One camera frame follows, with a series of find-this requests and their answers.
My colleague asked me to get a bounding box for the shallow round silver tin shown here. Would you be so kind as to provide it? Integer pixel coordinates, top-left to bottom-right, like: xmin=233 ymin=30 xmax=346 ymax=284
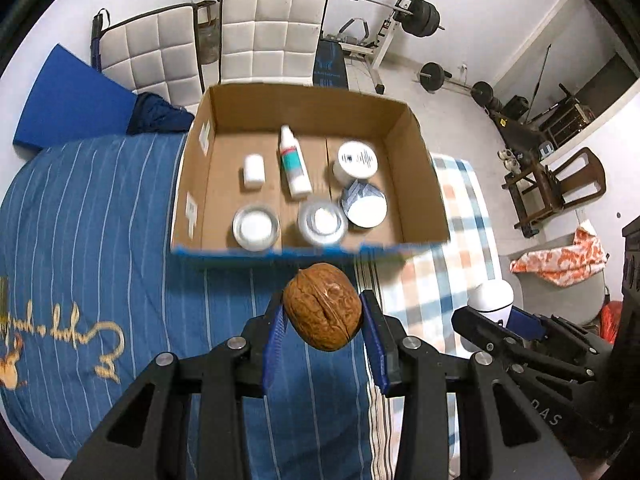
xmin=232 ymin=204 xmax=281 ymax=252

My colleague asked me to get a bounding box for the white bottle cap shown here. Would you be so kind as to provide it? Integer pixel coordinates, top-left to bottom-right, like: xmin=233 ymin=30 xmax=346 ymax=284
xmin=243 ymin=154 xmax=266 ymax=190

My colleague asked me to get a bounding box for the grey chair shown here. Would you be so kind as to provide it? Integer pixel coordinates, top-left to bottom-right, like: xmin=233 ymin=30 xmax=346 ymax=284
xmin=514 ymin=260 xmax=610 ymax=327

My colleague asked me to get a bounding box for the blue striped blanket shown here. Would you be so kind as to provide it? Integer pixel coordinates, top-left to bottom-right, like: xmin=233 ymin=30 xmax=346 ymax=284
xmin=0 ymin=132 xmax=382 ymax=480

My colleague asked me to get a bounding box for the red plastic bag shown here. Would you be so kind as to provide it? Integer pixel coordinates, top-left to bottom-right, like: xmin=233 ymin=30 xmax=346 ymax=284
xmin=599 ymin=301 xmax=624 ymax=344

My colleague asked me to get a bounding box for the dark blue cloth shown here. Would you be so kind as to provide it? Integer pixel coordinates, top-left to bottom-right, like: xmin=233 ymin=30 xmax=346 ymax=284
xmin=126 ymin=92 xmax=196 ymax=136

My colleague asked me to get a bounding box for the short barbell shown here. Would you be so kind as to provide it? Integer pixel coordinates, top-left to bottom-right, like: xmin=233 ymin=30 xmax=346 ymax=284
xmin=418 ymin=62 xmax=497 ymax=109

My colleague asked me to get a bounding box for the small white rounded case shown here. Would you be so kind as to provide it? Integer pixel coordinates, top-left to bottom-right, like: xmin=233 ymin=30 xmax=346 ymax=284
xmin=466 ymin=280 xmax=516 ymax=323

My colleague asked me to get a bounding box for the long barbell with black plates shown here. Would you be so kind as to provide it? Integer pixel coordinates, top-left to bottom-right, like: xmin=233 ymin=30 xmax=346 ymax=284
xmin=198 ymin=0 xmax=447 ymax=39

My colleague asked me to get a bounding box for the brown walnut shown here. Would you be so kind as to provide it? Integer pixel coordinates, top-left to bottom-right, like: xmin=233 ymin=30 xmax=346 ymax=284
xmin=282 ymin=262 xmax=364 ymax=352

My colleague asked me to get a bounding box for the blue foam mat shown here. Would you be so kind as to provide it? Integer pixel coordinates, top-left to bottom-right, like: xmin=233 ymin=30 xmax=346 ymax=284
xmin=12 ymin=44 xmax=139 ymax=153

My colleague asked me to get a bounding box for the white round jar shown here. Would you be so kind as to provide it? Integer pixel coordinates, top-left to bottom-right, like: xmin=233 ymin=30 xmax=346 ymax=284
xmin=332 ymin=140 xmax=379 ymax=186

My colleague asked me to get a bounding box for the white padded chair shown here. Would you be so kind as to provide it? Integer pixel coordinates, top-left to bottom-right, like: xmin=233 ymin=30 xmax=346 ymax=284
xmin=91 ymin=2 xmax=207 ymax=115
xmin=219 ymin=0 xmax=329 ymax=88

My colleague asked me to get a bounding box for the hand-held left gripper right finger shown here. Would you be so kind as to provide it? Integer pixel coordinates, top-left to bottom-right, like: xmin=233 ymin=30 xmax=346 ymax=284
xmin=359 ymin=290 xmax=583 ymax=480

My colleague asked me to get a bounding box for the white spray bottle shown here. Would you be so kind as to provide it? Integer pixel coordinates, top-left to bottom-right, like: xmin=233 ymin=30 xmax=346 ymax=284
xmin=278 ymin=125 xmax=313 ymax=198

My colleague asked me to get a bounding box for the brown wooden chair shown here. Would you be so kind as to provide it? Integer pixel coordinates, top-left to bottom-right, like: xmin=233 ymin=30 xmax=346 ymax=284
xmin=501 ymin=147 xmax=608 ymax=235

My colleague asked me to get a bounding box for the dark wooden shelf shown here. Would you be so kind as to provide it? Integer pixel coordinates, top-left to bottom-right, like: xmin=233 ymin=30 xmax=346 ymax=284
xmin=535 ymin=89 xmax=597 ymax=137

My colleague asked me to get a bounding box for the cardboard box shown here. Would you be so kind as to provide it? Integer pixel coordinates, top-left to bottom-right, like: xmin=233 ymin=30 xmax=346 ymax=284
xmin=170 ymin=82 xmax=452 ymax=259

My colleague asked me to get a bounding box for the silver metal can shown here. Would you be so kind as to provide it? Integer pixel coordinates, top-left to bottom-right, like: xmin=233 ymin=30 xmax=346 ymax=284
xmin=297 ymin=197 xmax=349 ymax=247

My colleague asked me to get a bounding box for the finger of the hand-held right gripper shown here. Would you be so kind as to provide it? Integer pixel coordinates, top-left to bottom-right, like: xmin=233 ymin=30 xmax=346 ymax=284
xmin=451 ymin=305 xmax=597 ymax=382
xmin=506 ymin=309 xmax=617 ymax=357

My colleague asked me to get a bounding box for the orange patterned cloth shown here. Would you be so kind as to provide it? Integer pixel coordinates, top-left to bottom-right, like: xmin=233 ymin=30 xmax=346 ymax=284
xmin=509 ymin=226 xmax=610 ymax=287

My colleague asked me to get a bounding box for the black round compact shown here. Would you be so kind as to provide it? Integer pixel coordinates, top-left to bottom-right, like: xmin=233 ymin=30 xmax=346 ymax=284
xmin=340 ymin=179 xmax=389 ymax=231

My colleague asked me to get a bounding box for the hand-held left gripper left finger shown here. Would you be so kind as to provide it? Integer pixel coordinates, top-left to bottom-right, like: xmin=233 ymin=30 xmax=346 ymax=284
xmin=65 ymin=290 xmax=289 ymax=480

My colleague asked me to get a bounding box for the checked plaid blanket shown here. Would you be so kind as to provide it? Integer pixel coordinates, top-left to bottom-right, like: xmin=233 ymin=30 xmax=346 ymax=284
xmin=356 ymin=154 xmax=502 ymax=480

